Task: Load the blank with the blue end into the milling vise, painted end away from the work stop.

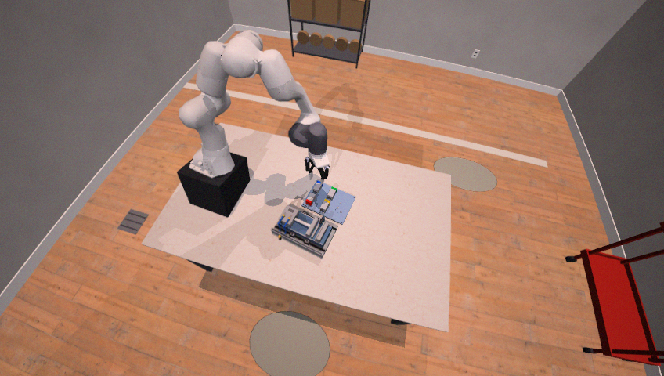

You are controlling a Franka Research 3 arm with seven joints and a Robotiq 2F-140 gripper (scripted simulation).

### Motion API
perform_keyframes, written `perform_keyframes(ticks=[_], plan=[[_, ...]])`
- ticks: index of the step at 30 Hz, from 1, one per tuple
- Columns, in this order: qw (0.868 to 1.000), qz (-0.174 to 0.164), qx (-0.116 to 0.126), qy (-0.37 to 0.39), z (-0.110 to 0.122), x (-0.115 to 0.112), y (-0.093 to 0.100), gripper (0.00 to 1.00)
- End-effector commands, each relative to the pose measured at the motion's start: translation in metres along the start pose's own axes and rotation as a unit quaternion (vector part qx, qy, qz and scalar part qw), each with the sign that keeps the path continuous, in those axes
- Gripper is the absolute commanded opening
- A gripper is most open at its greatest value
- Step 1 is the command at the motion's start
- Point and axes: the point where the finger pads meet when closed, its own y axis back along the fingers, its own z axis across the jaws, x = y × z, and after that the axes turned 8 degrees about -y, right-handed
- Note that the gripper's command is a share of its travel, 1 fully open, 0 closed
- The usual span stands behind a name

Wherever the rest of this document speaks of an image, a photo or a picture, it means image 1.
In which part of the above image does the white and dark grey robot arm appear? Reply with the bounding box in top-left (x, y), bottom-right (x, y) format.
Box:
top-left (179, 30), bottom-right (329, 178)

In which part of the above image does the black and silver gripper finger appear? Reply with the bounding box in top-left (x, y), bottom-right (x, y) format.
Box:
top-left (305, 157), bottom-right (314, 180)
top-left (318, 166), bottom-right (330, 185)

